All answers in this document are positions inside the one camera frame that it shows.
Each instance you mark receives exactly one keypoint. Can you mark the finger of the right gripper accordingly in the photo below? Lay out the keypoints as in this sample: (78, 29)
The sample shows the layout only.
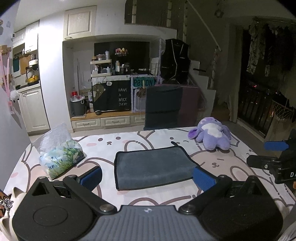
(276, 145)

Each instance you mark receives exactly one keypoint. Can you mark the yellow pot on counter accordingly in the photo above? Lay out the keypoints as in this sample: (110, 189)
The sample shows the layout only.
(32, 75)

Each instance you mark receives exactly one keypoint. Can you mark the floral tissue pack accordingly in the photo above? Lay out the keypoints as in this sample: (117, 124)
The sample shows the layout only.
(58, 151)

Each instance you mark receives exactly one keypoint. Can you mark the black have a nice day cloth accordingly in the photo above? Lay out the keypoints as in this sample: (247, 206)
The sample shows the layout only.
(112, 96)

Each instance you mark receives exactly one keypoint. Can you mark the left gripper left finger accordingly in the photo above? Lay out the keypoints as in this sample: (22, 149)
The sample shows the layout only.
(81, 187)

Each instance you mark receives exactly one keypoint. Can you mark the grey purple microfiber towel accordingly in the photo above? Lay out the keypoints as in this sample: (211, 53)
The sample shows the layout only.
(143, 169)

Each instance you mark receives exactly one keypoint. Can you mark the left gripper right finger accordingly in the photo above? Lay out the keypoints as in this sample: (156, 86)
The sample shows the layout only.
(213, 188)

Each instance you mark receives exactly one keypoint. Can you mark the black hanging garment bag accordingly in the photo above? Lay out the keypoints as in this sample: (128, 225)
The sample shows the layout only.
(175, 62)

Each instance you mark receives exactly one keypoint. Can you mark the white storage rack shelf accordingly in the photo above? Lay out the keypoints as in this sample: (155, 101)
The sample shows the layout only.
(101, 68)

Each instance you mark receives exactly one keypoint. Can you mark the poison sign crate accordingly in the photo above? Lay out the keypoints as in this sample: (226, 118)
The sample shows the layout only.
(139, 85)

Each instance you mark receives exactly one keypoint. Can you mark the white drawer bench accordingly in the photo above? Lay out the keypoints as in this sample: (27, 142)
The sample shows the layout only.
(114, 119)

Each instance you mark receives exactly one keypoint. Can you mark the purple plush toy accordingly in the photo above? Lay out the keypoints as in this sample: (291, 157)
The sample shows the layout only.
(212, 133)

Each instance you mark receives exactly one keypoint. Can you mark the dark folded floor chair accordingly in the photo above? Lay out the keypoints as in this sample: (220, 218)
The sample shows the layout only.
(162, 107)

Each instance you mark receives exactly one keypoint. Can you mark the cream cat-shaped object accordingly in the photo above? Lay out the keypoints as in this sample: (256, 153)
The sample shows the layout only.
(9, 205)

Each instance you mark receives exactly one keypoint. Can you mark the white kitchen cabinet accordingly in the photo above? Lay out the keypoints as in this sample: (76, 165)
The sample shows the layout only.
(33, 109)

